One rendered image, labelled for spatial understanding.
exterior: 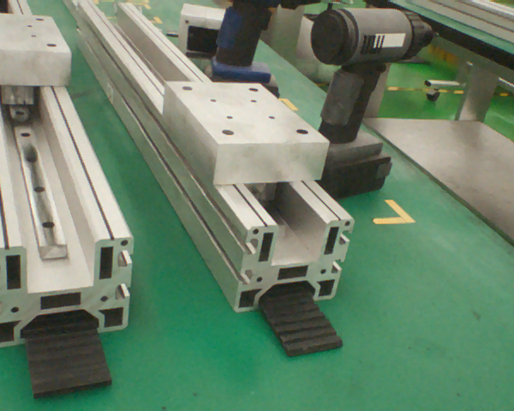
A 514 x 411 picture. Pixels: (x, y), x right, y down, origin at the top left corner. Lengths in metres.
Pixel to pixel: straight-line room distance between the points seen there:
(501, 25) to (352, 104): 1.54
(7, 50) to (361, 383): 0.49
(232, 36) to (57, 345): 0.61
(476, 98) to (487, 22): 1.01
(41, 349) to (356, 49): 0.42
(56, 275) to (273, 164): 0.21
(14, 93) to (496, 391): 0.57
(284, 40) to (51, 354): 3.28
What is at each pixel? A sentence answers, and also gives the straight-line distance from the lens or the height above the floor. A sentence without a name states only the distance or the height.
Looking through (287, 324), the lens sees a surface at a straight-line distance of 0.51.
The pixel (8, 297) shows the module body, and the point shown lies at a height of 0.82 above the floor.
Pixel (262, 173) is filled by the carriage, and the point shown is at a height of 0.87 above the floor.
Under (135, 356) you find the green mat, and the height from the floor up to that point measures 0.78.
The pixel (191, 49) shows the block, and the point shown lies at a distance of 1.18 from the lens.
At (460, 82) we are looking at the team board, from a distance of 4.42.
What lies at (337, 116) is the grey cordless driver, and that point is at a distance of 0.71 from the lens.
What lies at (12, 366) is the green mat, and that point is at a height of 0.78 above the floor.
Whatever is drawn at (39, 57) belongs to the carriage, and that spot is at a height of 0.90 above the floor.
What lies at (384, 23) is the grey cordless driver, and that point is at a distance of 0.70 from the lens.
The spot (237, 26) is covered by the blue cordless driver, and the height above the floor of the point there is 0.91.
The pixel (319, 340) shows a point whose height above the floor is 0.79.
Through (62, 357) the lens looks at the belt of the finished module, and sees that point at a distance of 0.46.
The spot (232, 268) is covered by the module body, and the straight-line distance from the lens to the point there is 0.52.
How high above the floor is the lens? 1.10
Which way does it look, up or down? 28 degrees down
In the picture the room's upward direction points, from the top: 10 degrees clockwise
